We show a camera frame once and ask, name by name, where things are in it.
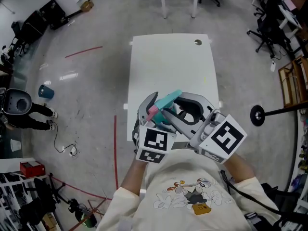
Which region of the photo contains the red box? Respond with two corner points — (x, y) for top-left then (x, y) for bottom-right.
(20, 161), (45, 178)

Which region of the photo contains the white office desk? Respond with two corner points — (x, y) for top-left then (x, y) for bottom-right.
(251, 0), (303, 42)

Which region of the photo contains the teal waste bin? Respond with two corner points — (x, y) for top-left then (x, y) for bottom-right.
(38, 84), (55, 100)

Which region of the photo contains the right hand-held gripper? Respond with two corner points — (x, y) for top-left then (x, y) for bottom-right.
(162, 92), (248, 165)

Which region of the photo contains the white background table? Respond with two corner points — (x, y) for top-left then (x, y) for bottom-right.
(158, 0), (200, 19)

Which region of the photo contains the white storage rack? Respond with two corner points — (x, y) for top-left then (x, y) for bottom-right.
(0, 157), (52, 231)

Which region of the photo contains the cream printed t-shirt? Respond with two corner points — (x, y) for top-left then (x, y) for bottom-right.
(96, 149), (282, 231)

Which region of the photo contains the black grey gear pack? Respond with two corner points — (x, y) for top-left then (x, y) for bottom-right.
(244, 212), (308, 231)

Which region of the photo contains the black floor cable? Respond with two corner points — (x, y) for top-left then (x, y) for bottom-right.
(53, 121), (75, 154)

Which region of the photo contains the thick black cable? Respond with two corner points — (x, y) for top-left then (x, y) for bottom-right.
(219, 169), (283, 216)

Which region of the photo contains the black metal-frame chair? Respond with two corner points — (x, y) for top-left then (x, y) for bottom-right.
(261, 183), (301, 213)

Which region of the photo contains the black equipment case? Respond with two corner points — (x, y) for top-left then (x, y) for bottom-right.
(39, 0), (67, 30)
(20, 10), (48, 44)

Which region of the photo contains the black stanchion with round base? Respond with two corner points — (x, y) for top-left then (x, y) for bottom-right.
(250, 103), (308, 127)

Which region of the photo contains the brown cardboard box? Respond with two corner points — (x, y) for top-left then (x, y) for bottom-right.
(80, 0), (95, 13)

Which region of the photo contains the person's left forearm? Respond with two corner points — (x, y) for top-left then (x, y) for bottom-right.
(119, 159), (147, 197)

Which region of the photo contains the person's right forearm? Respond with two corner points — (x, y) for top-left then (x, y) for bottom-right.
(225, 153), (256, 184)

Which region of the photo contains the green black round device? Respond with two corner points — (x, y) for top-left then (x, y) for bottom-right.
(75, 208), (98, 229)

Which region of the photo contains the white cluttered counter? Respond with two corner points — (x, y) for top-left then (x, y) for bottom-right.
(287, 109), (308, 197)

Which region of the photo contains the red floor tape strip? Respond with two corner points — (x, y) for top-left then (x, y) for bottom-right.
(113, 115), (119, 190)
(49, 176), (113, 201)

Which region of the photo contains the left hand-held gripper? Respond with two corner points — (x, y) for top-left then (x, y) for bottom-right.
(132, 91), (178, 165)

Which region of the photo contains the white plastic cup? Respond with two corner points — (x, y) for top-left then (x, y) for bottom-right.
(10, 139), (21, 152)

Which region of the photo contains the wooden frame rack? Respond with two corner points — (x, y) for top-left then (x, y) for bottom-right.
(278, 55), (308, 108)

